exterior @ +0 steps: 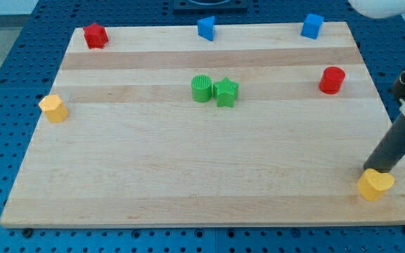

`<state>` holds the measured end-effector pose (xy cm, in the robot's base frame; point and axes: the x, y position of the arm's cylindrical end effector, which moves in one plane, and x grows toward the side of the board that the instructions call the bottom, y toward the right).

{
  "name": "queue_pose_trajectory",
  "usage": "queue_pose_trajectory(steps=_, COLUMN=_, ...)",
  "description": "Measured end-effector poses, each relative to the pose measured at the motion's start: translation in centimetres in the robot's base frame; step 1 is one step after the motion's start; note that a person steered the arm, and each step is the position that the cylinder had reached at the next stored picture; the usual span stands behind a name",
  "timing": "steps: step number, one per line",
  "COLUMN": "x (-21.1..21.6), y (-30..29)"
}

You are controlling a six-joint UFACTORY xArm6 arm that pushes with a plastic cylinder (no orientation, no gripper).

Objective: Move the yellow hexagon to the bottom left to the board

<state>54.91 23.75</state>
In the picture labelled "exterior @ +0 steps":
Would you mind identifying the wooden board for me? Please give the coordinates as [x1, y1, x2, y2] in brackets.
[0, 22, 405, 228]

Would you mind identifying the yellow hexagon block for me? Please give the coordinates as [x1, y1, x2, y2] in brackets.
[39, 94, 70, 123]

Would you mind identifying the green star block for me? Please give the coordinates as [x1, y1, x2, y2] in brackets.
[213, 77, 238, 108]

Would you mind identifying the green cylinder block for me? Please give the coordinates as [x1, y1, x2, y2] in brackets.
[191, 74, 212, 103]

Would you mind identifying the blue triangle block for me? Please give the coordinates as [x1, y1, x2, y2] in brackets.
[197, 16, 216, 41]

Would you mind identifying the red cylinder block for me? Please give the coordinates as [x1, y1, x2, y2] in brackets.
[319, 66, 346, 94]

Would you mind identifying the red star block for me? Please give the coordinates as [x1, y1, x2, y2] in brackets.
[83, 22, 109, 49]

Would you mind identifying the blue cube block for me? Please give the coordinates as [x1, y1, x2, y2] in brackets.
[300, 13, 325, 39]

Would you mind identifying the yellow heart block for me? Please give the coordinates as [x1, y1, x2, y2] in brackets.
[356, 168, 395, 202]

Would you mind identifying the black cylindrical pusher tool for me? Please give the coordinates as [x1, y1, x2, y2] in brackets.
[363, 113, 405, 173]

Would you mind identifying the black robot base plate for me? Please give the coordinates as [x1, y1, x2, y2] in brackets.
[172, 0, 249, 13]

